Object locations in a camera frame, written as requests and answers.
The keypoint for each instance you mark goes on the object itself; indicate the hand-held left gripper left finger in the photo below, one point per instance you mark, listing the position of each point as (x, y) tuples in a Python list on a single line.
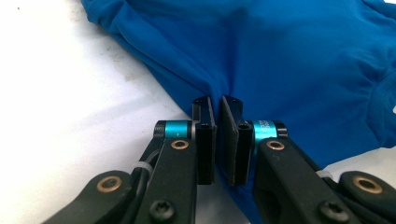
[(179, 161)]

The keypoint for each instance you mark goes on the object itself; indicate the white table mat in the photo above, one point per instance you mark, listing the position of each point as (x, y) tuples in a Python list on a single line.
[(62, 109)]

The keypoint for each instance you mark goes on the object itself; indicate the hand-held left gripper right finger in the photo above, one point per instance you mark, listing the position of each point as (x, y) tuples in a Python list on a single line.
[(280, 174)]

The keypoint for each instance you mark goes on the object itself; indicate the blue t-shirt with white print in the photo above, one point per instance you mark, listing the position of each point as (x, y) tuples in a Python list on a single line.
[(280, 62)]

